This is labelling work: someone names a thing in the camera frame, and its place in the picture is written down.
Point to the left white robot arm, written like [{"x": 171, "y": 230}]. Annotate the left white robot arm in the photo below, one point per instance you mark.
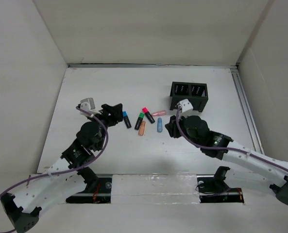
[{"x": 70, "y": 173}]

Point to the aluminium rail back edge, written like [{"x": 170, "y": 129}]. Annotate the aluminium rail back edge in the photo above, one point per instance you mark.
[{"x": 118, "y": 65}]

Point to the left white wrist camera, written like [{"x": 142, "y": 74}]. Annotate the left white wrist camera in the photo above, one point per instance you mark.
[{"x": 87, "y": 104}]

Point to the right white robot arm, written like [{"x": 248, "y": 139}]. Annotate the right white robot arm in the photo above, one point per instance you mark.
[{"x": 262, "y": 173}]

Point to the aluminium rail right side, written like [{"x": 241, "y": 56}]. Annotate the aluminium rail right side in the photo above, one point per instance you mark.
[{"x": 247, "y": 111}]

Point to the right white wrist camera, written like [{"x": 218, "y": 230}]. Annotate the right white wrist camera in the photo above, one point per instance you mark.
[{"x": 185, "y": 108}]

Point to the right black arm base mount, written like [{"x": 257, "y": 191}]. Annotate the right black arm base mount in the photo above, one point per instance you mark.
[{"x": 213, "y": 188}]

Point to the black two-compartment organizer box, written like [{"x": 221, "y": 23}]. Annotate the black two-compartment organizer box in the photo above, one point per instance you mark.
[{"x": 196, "y": 93}]

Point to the blue cap black highlighter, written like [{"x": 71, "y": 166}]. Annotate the blue cap black highlighter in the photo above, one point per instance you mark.
[{"x": 126, "y": 120}]

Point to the pink translucent highlighter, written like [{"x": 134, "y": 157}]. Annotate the pink translucent highlighter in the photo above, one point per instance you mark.
[{"x": 159, "y": 113}]

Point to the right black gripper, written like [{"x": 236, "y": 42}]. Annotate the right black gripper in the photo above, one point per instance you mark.
[{"x": 172, "y": 127}]

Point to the blue translucent highlighter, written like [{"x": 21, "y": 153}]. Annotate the blue translucent highlighter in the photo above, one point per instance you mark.
[{"x": 159, "y": 125}]

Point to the orange translucent highlighter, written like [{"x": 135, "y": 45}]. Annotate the orange translucent highlighter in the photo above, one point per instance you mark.
[{"x": 142, "y": 128}]

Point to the pink cap black highlighter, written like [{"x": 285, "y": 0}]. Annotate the pink cap black highlighter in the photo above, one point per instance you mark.
[{"x": 148, "y": 115}]

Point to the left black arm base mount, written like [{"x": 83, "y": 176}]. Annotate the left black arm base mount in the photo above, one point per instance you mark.
[{"x": 97, "y": 188}]

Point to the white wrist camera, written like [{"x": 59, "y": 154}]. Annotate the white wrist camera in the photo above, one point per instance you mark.
[
  {"x": 87, "y": 104},
  {"x": 185, "y": 108}
]

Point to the green cap black highlighter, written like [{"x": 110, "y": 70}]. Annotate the green cap black highlighter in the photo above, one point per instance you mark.
[{"x": 139, "y": 121}]

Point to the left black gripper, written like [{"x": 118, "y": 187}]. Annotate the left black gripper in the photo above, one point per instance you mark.
[{"x": 112, "y": 114}]

